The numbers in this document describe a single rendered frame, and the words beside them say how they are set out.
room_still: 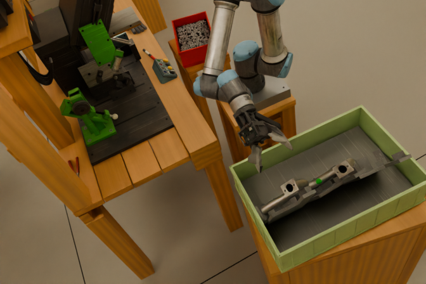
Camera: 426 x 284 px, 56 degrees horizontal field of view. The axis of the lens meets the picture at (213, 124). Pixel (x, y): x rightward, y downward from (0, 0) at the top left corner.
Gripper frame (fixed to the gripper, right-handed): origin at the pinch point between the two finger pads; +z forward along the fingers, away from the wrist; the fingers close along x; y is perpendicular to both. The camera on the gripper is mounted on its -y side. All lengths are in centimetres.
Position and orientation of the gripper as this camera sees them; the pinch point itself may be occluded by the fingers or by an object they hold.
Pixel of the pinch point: (277, 161)
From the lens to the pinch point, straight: 131.5
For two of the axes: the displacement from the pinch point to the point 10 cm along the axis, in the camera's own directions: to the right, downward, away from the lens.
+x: 6.1, -5.4, -5.8
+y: -6.7, 0.5, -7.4
